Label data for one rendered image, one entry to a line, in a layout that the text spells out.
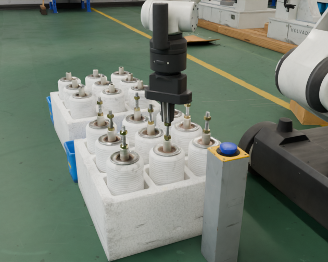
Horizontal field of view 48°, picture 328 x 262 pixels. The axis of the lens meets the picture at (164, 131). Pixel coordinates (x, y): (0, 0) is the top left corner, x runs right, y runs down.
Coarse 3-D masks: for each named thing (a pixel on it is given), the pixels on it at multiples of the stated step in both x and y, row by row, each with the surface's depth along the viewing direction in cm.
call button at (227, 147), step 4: (220, 144) 83; (224, 144) 83; (228, 144) 83; (232, 144) 83; (220, 148) 82; (224, 148) 81; (228, 148) 81; (232, 148) 81; (236, 148) 82; (224, 152) 82; (228, 152) 81; (232, 152) 82
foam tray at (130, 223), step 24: (96, 168) 102; (144, 168) 103; (96, 192) 95; (144, 192) 92; (168, 192) 93; (192, 192) 97; (96, 216) 101; (120, 216) 90; (144, 216) 93; (168, 216) 96; (192, 216) 100; (120, 240) 93; (144, 240) 96; (168, 240) 100
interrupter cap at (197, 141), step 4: (200, 136) 105; (196, 140) 102; (200, 140) 103; (212, 140) 103; (216, 140) 103; (196, 144) 100; (200, 144) 100; (208, 144) 101; (212, 144) 101; (216, 144) 100; (204, 148) 98
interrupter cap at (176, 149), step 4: (160, 144) 100; (172, 144) 100; (156, 148) 98; (160, 148) 98; (172, 148) 98; (176, 148) 98; (180, 148) 98; (156, 152) 95; (160, 152) 96; (164, 152) 96; (168, 152) 96; (172, 152) 96; (176, 152) 96; (180, 152) 96; (168, 156) 94
